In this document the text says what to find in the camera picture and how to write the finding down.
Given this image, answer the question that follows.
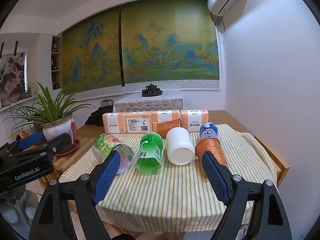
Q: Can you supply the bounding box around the potted green plant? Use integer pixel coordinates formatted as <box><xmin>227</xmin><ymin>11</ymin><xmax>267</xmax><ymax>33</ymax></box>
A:
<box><xmin>5</xmin><ymin>81</ymin><xmax>97</xmax><ymax>151</ymax></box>

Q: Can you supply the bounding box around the green plastic bottle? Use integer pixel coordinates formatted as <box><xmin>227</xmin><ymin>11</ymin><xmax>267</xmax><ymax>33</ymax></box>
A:
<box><xmin>134</xmin><ymin>132</ymin><xmax>164</xmax><ymax>175</ymax></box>

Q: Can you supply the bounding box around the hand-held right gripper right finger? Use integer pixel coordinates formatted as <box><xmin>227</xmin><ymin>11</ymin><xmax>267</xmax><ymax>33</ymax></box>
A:
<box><xmin>201</xmin><ymin>151</ymin><xmax>293</xmax><ymax>240</ymax></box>

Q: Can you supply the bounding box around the wooden table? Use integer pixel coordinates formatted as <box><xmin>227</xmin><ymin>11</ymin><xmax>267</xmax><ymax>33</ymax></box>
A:
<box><xmin>54</xmin><ymin>110</ymin><xmax>290</xmax><ymax>240</ymax></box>

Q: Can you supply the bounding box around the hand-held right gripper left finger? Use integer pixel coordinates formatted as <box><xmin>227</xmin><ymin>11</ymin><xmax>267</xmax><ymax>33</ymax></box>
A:
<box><xmin>29</xmin><ymin>151</ymin><xmax>122</xmax><ymax>240</ymax></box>

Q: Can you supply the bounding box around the white plastic bottle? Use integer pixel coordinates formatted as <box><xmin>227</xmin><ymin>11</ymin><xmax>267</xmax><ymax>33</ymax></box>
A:
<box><xmin>166</xmin><ymin>127</ymin><xmax>196</xmax><ymax>166</ymax></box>

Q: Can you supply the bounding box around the wooden slatted board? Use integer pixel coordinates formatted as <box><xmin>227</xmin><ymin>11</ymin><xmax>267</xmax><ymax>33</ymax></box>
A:
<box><xmin>54</xmin><ymin>130</ymin><xmax>100</xmax><ymax>174</ymax></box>

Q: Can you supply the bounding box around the wooden wall shelf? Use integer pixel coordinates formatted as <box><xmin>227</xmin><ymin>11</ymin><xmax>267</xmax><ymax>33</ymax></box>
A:
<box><xmin>51</xmin><ymin>35</ymin><xmax>63</xmax><ymax>91</ymax></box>

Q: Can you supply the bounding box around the orange patterned paper cup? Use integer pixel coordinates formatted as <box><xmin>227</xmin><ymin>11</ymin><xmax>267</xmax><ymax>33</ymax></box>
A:
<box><xmin>195</xmin><ymin>137</ymin><xmax>229</xmax><ymax>169</ymax></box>

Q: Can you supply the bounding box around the orange tissue pack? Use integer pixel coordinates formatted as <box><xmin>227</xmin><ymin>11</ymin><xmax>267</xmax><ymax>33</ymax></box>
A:
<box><xmin>152</xmin><ymin>110</ymin><xmax>181</xmax><ymax>133</ymax></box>
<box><xmin>180</xmin><ymin>109</ymin><xmax>209</xmax><ymax>132</ymax></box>
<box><xmin>124</xmin><ymin>112</ymin><xmax>153</xmax><ymax>133</ymax></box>
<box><xmin>103</xmin><ymin>112</ymin><xmax>128</xmax><ymax>134</ymax></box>

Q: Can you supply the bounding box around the red plant saucer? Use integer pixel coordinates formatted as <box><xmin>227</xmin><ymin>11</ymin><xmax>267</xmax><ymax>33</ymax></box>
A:
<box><xmin>56</xmin><ymin>139</ymin><xmax>81</xmax><ymax>155</ymax></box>

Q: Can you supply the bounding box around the clear bottle with green label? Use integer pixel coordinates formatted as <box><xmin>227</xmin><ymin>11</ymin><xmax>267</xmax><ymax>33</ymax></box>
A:
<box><xmin>92</xmin><ymin>133</ymin><xmax>134</xmax><ymax>175</ymax></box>

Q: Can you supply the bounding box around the wall scroll painting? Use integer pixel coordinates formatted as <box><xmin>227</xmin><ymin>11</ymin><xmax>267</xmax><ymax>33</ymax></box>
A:
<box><xmin>0</xmin><ymin>52</ymin><xmax>28</xmax><ymax>108</ymax></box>

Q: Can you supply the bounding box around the landscape painting curtain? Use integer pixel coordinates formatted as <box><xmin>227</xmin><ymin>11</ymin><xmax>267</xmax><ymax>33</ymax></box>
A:
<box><xmin>61</xmin><ymin>7</ymin><xmax>125</xmax><ymax>100</ymax></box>
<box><xmin>121</xmin><ymin>0</ymin><xmax>221</xmax><ymax>95</ymax></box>

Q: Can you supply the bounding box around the plain orange paper cup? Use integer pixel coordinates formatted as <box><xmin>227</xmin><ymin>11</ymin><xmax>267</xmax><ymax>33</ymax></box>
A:
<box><xmin>156</xmin><ymin>119</ymin><xmax>181</xmax><ymax>138</ymax></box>

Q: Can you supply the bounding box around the dark tea tray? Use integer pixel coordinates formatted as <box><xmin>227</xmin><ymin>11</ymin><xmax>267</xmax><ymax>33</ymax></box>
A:
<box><xmin>141</xmin><ymin>89</ymin><xmax>163</xmax><ymax>97</ymax></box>

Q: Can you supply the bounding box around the striped tablecloth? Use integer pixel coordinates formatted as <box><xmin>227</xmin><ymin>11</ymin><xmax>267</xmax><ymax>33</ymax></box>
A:
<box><xmin>59</xmin><ymin>124</ymin><xmax>278</xmax><ymax>233</ymax></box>

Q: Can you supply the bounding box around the black bag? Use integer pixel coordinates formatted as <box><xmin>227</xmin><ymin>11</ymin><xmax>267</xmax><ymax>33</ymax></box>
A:
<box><xmin>85</xmin><ymin>106</ymin><xmax>114</xmax><ymax>126</ymax></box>

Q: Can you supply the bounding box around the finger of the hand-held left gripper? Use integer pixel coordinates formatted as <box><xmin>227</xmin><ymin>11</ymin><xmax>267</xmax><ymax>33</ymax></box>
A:
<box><xmin>0</xmin><ymin>132</ymin><xmax>45</xmax><ymax>158</ymax></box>
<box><xmin>10</xmin><ymin>132</ymin><xmax>72</xmax><ymax>164</ymax></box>

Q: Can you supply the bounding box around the small table with patterned cloth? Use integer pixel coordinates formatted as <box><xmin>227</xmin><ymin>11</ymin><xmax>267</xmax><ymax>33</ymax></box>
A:
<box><xmin>113</xmin><ymin>92</ymin><xmax>184</xmax><ymax>113</ymax></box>

